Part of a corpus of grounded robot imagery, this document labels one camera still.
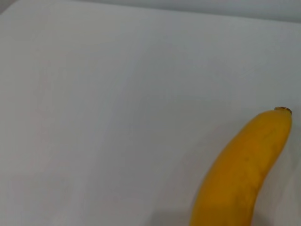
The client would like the yellow banana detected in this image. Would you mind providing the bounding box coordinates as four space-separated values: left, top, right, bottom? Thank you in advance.
189 106 293 226

